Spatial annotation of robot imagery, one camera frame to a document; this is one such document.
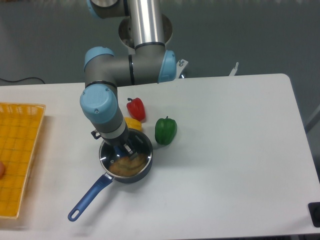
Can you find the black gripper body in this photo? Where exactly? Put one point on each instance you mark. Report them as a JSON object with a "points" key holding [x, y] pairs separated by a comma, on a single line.
{"points": [[116, 138]]}

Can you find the glass pot lid blue knob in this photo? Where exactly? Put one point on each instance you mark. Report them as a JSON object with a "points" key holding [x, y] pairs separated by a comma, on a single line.
{"points": [[109, 154]]}

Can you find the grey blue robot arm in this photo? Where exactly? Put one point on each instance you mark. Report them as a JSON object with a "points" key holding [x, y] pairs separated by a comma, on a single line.
{"points": [[104, 72]]}

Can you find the baked pastry turnover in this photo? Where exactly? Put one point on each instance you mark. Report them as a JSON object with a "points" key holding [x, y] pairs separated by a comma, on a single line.
{"points": [[126, 167]]}

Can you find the yellow bell pepper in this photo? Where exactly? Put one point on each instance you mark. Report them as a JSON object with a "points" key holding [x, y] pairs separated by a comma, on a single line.
{"points": [[133, 124]]}

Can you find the red bell pepper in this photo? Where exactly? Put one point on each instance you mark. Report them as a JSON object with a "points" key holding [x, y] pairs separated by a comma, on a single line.
{"points": [[136, 109]]}

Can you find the green bell pepper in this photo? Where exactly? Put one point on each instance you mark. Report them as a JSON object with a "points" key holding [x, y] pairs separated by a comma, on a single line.
{"points": [[165, 130]]}

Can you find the yellow wicker basket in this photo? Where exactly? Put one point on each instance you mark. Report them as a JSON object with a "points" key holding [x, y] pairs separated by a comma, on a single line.
{"points": [[20, 124]]}

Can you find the black object table edge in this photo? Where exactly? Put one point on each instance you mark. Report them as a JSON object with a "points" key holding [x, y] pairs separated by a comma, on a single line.
{"points": [[314, 210]]}

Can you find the dark pot blue handle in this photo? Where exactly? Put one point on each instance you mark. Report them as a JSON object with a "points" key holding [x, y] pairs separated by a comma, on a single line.
{"points": [[102, 182]]}

